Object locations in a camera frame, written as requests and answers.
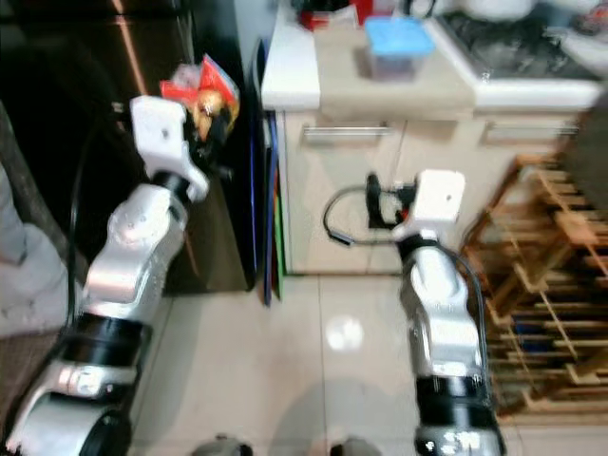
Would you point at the white cooking pot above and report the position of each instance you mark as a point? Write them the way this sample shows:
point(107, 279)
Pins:
point(499, 8)

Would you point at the grey robot left foot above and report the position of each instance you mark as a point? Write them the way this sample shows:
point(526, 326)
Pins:
point(220, 448)

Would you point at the red countertop object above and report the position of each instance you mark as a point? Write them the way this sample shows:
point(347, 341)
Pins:
point(332, 11)

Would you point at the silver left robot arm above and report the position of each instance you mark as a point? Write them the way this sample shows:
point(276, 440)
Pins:
point(128, 266)

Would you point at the cream kitchen cabinet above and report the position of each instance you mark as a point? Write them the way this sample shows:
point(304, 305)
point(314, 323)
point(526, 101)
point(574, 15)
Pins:
point(332, 171)

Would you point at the red snack packet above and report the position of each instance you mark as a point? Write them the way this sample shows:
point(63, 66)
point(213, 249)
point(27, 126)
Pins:
point(199, 87)

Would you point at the clear container with blue lid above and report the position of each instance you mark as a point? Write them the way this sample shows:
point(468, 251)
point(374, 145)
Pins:
point(399, 43)

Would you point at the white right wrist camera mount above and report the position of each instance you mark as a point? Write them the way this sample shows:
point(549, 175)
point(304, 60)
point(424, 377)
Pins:
point(437, 199)

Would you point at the light grey cushion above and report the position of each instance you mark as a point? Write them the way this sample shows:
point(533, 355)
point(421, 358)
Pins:
point(28, 275)

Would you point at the white gas stove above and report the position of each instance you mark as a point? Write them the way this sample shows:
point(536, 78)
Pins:
point(522, 57)

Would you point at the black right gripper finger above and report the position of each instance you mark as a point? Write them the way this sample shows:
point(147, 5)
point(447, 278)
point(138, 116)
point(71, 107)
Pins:
point(378, 201)

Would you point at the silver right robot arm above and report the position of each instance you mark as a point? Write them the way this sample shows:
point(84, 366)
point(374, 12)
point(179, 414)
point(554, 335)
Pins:
point(442, 323)

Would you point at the beige counter cloth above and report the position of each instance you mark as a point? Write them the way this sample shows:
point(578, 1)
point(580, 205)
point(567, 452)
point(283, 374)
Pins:
point(399, 95)

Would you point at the grey woven sofa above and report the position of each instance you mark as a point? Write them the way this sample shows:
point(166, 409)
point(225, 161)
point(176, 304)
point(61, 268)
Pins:
point(24, 380)

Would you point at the grey robot foot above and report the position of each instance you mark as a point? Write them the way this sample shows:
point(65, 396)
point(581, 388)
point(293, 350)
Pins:
point(353, 448)
point(220, 448)

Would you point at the grey robot right foot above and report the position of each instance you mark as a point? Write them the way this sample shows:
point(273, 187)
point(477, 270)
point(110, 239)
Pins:
point(353, 448)

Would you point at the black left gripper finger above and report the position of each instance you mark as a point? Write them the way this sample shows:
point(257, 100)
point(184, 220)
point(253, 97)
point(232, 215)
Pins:
point(227, 123)

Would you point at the green flat board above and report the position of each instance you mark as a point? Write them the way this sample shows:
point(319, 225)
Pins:
point(279, 218)

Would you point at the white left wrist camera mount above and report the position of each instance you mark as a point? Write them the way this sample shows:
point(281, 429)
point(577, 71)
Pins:
point(160, 138)

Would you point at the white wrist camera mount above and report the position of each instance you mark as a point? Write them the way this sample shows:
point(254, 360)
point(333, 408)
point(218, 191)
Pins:
point(160, 138)
point(437, 199)

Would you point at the blue flat board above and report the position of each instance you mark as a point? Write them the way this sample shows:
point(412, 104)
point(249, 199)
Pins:
point(264, 218)

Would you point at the wooden slatted rack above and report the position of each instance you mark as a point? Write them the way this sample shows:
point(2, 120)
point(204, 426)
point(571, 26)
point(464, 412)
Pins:
point(551, 285)

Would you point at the glossy black fridge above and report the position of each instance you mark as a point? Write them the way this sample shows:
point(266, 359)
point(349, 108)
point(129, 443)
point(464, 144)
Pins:
point(76, 57)

